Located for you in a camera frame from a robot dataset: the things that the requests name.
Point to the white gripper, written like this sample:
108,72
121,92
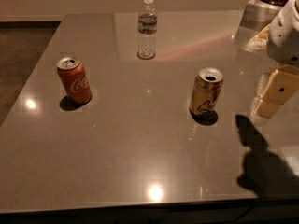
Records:
284,36

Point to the orange soda can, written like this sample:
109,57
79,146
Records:
206,90

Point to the red coke can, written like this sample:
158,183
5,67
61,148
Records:
73,76

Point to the metal snack dispenser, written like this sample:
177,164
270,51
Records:
257,15

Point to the clear plastic water bottle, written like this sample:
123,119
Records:
147,30

